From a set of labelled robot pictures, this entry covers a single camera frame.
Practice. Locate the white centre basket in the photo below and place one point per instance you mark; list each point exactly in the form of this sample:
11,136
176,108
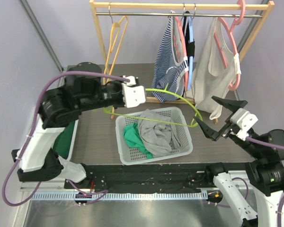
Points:
132,156

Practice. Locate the white left basket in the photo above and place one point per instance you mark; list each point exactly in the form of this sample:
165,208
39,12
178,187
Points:
71,142

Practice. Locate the light blue hanger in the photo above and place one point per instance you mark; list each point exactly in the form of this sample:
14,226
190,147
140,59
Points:
190,72

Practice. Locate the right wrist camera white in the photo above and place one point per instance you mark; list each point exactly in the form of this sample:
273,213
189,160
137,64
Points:
245,121

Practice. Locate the wooden clothes rack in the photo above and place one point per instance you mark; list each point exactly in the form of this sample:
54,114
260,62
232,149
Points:
259,11

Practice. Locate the pink hanger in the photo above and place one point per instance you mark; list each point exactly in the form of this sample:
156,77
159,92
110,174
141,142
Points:
229,30
178,47

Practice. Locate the white basket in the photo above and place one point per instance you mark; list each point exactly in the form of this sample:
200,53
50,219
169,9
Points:
71,142
132,156

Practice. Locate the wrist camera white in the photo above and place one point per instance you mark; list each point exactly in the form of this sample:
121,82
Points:
133,93
245,121

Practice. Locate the green tank top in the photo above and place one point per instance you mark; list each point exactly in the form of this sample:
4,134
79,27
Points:
133,139

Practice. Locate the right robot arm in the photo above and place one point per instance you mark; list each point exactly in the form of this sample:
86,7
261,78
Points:
265,173

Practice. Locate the white tank top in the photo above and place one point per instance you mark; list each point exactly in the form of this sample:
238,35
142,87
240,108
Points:
217,68

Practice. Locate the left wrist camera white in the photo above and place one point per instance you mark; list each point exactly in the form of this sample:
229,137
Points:
133,93

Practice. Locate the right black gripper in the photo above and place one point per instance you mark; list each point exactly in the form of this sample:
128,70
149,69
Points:
226,127

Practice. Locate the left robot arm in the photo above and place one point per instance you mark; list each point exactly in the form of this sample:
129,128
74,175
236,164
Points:
85,88

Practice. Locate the lime green hanger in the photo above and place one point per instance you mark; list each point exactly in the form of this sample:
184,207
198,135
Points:
191,125

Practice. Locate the white slotted cable duct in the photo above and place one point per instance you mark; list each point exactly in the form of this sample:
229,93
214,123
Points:
77,196

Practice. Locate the dark green garment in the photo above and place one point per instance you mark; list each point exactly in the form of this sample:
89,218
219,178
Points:
62,143

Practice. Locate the blue striped tank top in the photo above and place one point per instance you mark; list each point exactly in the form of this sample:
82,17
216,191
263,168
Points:
166,73

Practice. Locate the black tank top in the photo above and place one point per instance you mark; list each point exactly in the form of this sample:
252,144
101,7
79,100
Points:
187,30

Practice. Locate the grey tank top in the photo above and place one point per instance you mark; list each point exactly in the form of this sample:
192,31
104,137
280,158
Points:
158,133

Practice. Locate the yellow hanger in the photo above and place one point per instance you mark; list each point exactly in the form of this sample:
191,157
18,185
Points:
118,30

